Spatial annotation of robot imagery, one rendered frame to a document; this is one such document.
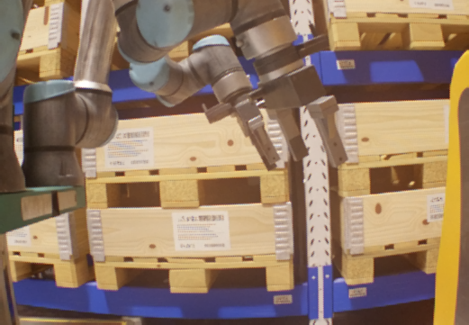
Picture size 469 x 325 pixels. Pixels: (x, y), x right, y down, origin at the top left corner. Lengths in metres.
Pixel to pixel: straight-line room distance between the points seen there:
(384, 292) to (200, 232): 0.77
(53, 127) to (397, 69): 1.29
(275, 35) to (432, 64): 1.24
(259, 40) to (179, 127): 1.02
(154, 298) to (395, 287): 0.98
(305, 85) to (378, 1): 1.17
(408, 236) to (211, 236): 0.74
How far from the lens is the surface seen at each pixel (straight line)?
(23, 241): 1.96
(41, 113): 1.09
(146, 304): 1.83
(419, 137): 1.68
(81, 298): 1.95
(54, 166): 1.06
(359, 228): 1.62
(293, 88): 0.64
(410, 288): 1.81
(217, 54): 1.08
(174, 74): 1.02
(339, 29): 1.70
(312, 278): 1.72
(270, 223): 1.61
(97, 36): 1.27
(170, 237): 1.67
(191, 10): 0.59
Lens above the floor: 0.73
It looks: 4 degrees up
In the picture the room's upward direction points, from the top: 3 degrees counter-clockwise
